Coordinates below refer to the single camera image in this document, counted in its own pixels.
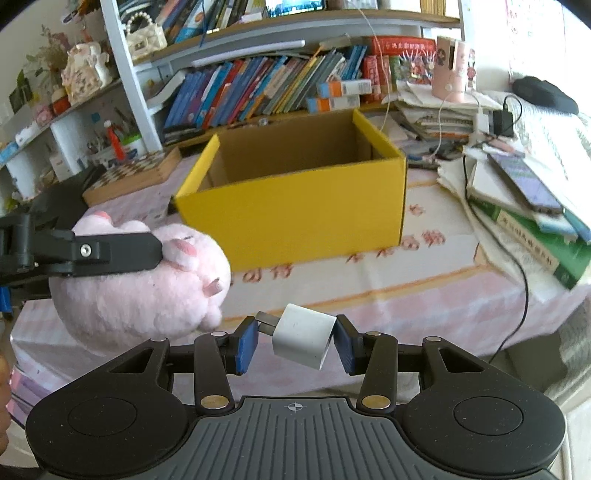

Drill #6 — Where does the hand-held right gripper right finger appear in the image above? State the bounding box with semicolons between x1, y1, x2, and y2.
332;315;488;414

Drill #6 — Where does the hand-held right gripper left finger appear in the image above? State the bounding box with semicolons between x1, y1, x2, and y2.
104;318;260;416

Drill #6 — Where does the white charger plug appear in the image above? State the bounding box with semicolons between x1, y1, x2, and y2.
255;303;337;371

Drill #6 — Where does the pink pig plush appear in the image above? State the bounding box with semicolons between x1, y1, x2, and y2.
48;211;232;350

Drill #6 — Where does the yellow cardboard box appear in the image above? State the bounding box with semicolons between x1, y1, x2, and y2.
173;108;408;271

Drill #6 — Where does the pen holder with pens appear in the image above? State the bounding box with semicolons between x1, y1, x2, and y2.
87;131;117;168

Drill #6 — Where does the wooden chess box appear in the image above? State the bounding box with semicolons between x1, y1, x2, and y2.
83;147;184;206

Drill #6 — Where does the cream ornate figurine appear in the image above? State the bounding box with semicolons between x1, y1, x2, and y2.
61;41;114;105

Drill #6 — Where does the white and wood bookshelf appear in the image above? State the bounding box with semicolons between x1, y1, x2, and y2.
0;0;467;195

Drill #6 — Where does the pearl handbag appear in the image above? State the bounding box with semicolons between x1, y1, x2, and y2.
126;13;168;64

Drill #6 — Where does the thick green book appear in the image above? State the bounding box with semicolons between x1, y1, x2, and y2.
468;194;591;291

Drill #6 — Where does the white book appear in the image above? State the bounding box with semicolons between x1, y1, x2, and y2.
466;157;542;219

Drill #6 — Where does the row of colourful books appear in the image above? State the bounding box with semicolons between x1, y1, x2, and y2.
164;44;435;144

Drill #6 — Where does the row of dark-spined books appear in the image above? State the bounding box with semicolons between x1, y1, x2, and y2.
157;0;269;45

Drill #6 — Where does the orange and white carton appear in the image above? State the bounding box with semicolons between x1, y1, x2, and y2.
318;79;373;98
307;95;361;114

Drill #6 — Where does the dark smartphone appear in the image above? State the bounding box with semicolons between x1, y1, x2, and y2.
487;152;565;216

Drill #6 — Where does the stack of papers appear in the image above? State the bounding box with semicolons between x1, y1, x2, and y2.
394;83;486;145

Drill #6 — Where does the black power adapter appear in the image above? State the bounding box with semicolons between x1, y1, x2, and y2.
492;108;516;138

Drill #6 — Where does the pink tabletop humidifier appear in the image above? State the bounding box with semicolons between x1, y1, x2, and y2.
431;36;476;103

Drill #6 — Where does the tablet screen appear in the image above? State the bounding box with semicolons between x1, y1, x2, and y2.
265;0;327;17

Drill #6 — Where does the red boxed book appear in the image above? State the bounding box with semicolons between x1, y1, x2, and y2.
369;37;437;59

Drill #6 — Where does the black cable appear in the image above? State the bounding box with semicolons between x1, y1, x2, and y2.
463;92;530;366

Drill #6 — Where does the white cable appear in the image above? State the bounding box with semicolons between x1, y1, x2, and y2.
358;4;399;137

